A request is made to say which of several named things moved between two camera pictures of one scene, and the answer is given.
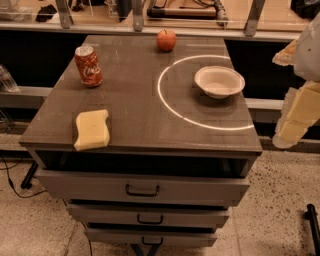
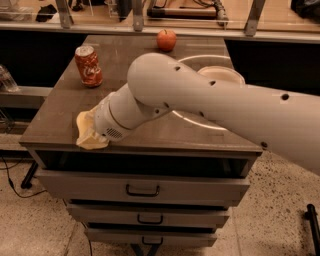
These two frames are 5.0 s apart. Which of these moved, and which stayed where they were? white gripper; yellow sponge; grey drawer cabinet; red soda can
Moved: white gripper
Stayed: red soda can; grey drawer cabinet; yellow sponge
